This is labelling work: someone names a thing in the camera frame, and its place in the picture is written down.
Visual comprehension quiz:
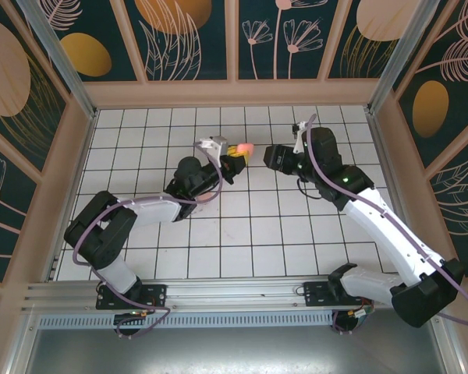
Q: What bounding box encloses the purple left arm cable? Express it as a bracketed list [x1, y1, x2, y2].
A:
[72, 140, 224, 339]

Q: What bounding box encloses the green circuit board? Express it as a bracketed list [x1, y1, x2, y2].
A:
[350, 305, 375, 324]

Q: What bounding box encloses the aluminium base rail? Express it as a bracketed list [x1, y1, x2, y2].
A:
[21, 275, 452, 313]

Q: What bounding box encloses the grey metal sheet panel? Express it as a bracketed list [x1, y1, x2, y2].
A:
[7, 326, 463, 374]

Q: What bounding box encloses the aluminium corner post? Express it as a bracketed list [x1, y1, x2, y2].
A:
[15, 0, 99, 120]
[366, 0, 459, 116]

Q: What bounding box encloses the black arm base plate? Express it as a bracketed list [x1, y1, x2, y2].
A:
[303, 280, 375, 309]
[95, 283, 168, 311]

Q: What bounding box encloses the aluminium side rail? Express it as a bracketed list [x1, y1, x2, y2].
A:
[44, 108, 101, 282]
[364, 108, 424, 276]

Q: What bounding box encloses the grey slotted cable duct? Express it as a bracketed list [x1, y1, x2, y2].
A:
[37, 311, 335, 329]

